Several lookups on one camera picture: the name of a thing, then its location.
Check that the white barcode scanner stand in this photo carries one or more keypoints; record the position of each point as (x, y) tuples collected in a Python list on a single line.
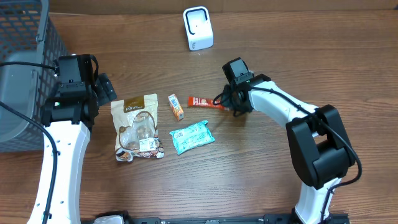
[(198, 28)]

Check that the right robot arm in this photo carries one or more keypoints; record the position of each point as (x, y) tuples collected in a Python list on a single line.
[(320, 149)]

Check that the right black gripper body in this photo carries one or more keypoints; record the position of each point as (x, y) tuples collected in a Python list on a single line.
[(229, 101)]

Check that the grey plastic mesh basket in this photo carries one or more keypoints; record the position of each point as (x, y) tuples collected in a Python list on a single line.
[(29, 45)]

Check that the beige snack bag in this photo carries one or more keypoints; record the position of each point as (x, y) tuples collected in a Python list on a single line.
[(135, 121)]

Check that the teal wet wipes pack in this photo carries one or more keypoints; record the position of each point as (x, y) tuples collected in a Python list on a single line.
[(192, 136)]

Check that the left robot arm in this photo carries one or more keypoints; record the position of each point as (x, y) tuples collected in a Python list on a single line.
[(67, 117)]

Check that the orange small box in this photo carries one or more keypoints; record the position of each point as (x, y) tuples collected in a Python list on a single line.
[(176, 107)]

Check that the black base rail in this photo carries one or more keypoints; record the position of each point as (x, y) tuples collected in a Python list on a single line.
[(214, 220)]

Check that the red snack bar packet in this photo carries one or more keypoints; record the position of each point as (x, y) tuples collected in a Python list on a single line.
[(204, 103)]

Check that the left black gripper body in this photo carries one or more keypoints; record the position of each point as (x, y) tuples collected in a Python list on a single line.
[(103, 90)]

